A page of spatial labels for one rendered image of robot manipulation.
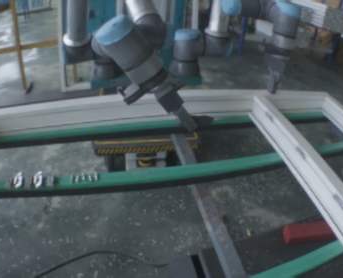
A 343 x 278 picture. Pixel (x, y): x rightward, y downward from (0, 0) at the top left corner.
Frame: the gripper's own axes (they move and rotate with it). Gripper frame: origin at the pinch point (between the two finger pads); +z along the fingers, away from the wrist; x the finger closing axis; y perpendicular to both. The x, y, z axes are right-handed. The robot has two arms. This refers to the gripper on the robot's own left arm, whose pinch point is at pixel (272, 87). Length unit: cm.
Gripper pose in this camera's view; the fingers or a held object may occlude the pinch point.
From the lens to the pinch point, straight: 99.8
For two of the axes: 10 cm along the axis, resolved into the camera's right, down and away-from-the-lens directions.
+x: -2.4, -5.9, 7.7
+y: 9.7, -0.9, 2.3
